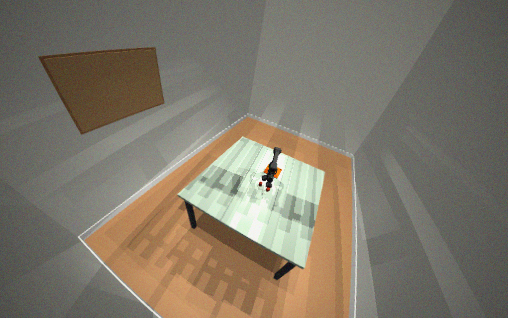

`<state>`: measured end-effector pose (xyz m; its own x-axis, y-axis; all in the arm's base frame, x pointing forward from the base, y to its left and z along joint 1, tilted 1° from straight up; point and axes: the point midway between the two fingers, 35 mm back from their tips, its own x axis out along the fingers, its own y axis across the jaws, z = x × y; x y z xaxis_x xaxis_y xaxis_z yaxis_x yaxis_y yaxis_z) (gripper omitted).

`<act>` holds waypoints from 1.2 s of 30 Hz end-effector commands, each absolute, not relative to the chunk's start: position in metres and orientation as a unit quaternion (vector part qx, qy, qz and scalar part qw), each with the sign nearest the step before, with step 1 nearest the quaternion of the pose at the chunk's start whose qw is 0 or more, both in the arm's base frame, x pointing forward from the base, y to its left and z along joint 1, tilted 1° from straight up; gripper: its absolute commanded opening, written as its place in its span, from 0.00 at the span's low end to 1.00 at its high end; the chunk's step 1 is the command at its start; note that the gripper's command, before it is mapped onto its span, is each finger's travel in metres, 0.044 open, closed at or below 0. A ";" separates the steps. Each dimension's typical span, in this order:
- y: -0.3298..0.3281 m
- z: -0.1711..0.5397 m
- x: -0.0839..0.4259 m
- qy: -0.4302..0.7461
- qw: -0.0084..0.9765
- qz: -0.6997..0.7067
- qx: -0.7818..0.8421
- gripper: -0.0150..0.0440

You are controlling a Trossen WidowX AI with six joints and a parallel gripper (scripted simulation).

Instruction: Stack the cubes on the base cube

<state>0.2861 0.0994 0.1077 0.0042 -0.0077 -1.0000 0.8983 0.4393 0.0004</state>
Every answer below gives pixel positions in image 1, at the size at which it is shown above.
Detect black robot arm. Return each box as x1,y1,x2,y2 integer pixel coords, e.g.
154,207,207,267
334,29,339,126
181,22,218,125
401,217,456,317
262,147,282,183

